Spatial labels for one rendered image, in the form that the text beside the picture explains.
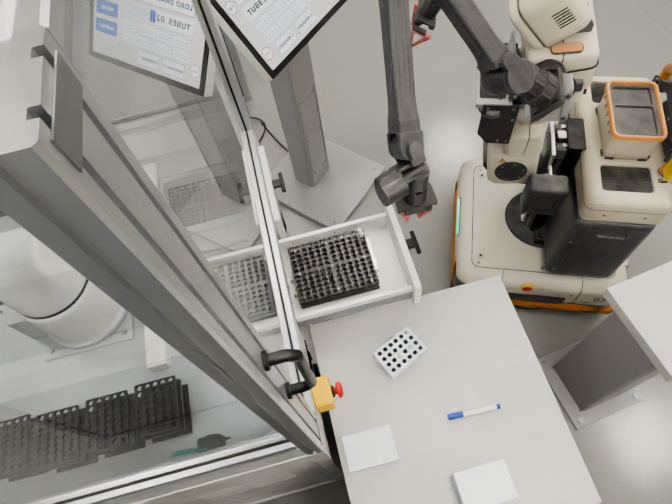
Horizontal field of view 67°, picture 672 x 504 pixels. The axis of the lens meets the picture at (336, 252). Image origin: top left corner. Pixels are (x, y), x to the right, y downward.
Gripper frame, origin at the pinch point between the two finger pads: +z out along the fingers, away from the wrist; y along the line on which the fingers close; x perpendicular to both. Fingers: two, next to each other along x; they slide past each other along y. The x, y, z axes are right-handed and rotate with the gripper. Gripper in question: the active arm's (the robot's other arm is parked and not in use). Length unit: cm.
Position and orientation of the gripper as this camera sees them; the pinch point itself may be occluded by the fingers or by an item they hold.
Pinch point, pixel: (412, 216)
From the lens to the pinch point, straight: 134.6
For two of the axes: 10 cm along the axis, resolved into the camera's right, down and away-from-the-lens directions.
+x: 2.3, 8.4, -4.9
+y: -9.7, 2.4, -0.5
